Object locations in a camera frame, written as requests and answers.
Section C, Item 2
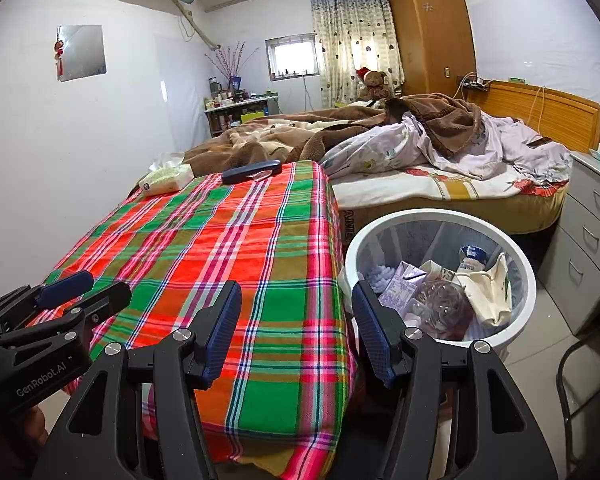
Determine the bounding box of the black metal chair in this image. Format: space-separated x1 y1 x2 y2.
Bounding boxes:
555 330 600 463

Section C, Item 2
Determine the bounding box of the red hanging ornament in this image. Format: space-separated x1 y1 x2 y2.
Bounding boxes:
52 30 68 81

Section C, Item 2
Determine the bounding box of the tissue pack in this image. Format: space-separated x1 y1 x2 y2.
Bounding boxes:
139 152 195 197

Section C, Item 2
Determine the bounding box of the clear bottle with red label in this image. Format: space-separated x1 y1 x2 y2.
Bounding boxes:
415 280 473 341

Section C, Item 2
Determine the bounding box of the small window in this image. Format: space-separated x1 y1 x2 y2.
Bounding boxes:
265 34 321 81

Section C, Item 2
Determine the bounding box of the person's left hand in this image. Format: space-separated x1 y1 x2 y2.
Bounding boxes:
0 405 48 466

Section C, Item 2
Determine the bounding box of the floral bed sheet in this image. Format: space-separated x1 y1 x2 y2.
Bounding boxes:
330 162 571 206

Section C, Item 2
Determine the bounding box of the wooden headboard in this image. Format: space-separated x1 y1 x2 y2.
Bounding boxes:
465 79 600 153

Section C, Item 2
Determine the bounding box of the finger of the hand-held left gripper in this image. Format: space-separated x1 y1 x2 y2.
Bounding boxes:
0 270 95 336
0 281 132 351

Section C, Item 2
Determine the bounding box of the brown blanket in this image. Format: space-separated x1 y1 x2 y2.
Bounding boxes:
182 92 488 173

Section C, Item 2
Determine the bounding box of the patterned curtain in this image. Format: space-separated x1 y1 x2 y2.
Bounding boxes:
307 0 406 108

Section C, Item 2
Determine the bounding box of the light floral quilt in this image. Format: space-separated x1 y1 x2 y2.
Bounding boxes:
320 110 573 183

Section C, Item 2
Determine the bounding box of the white foam sleeve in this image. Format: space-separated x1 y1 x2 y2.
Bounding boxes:
362 262 398 293

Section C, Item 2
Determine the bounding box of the air conditioner pipe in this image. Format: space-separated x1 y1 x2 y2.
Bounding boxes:
172 2 223 51

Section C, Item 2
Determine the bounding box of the wooden wardrobe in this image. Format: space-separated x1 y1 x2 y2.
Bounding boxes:
387 0 478 97

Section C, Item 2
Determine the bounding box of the white trash bin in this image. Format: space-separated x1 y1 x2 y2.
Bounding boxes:
345 210 537 348

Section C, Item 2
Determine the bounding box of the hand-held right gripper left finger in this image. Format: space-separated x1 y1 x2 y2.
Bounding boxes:
32 280 243 480

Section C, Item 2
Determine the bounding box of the small purple carton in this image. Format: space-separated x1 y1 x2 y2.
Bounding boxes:
379 260 428 318

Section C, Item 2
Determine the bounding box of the low shelf cabinet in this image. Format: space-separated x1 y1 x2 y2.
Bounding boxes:
203 96 281 137

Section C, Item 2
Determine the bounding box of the grey drawer nightstand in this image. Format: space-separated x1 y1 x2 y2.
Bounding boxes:
537 152 600 337

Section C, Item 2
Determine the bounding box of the white blue yogurt cup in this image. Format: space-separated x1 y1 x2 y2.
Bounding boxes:
457 245 488 273

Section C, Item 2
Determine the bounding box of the group of toiletry bottles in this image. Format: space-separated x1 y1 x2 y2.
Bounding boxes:
205 76 253 109

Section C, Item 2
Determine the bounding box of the yellow cable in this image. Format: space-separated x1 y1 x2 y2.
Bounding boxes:
527 86 546 126

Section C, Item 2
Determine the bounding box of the yellow mattress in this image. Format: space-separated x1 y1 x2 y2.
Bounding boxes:
337 180 568 236

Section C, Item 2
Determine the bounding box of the wall mirror sheet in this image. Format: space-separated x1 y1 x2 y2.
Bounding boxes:
57 25 107 82

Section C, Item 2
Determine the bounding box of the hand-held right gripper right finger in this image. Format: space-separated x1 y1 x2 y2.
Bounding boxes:
351 280 558 480

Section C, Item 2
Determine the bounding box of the vase of dry branches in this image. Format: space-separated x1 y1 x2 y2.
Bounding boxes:
205 41 260 92

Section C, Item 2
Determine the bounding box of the brown teddy bear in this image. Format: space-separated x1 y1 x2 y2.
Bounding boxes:
355 66 396 103

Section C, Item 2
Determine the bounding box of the plaid tablecloth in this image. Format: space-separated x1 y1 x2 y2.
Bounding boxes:
27 160 358 478

